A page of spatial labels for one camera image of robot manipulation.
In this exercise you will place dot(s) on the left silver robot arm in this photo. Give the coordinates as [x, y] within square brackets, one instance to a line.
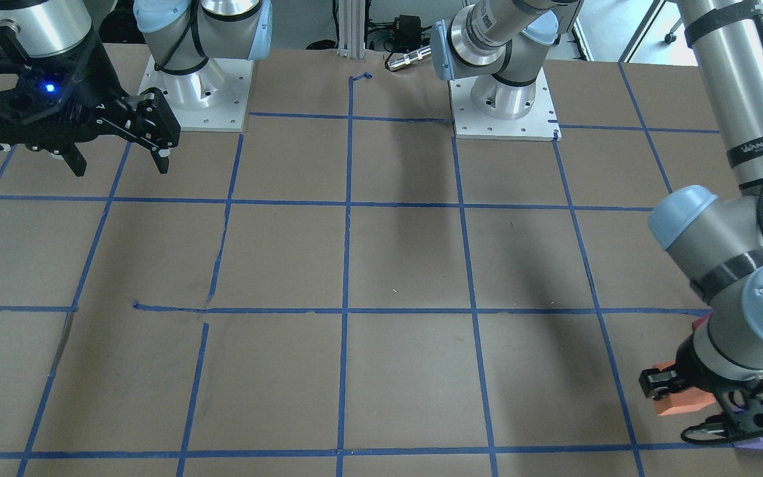
[565, 269]

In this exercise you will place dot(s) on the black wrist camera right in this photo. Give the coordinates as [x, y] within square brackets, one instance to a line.
[38, 105]

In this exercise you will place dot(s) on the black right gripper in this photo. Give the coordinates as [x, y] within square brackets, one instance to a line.
[98, 81]

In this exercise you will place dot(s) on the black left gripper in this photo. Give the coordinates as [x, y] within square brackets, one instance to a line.
[691, 366]

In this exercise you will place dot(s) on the orange foam cube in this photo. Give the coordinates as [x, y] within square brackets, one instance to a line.
[688, 401]

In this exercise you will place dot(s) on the red foam cube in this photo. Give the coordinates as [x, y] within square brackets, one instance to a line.
[701, 323]

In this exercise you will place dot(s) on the aluminium frame post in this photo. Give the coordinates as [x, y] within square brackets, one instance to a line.
[351, 22]

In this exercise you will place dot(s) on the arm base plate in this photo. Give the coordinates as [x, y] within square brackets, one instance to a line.
[213, 99]
[486, 109]

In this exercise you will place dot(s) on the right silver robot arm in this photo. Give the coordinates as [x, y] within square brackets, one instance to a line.
[182, 35]

